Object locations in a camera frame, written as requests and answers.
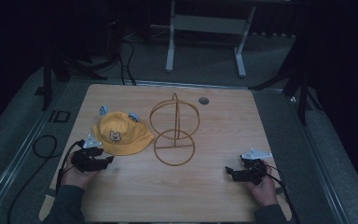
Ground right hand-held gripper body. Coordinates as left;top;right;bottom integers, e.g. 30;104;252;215
240;147;273;186

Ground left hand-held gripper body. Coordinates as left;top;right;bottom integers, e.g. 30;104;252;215
71;133;105;174

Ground yellow bucket hat with ears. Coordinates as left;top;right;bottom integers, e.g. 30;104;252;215
91;105;155;157

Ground gold wire hat stand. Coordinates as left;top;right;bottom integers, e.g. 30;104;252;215
149;92;200;167

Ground person's left hand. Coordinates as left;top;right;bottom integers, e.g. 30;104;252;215
60;152;99;190

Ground person's right hand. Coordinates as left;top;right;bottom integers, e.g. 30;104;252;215
246;160;280;207

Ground black metal stand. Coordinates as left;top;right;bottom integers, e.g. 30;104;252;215
249;36;324;126
34;52;108;112

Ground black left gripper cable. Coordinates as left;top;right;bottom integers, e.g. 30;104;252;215
55;139;86;196

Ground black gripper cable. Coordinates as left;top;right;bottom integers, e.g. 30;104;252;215
255;163;302;224
55;139;86;196

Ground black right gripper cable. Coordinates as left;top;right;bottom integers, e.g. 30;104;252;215
255;163;302;224

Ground black looped floor cable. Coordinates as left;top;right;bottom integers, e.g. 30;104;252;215
7;134;59;224

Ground metal floor rail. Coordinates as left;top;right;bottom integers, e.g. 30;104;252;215
0;88;69;216
287;94;352;224

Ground black hanging cables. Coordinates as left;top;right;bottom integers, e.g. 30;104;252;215
117;38;138;87

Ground white metal desk frame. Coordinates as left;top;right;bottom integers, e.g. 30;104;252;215
165;0;257;78

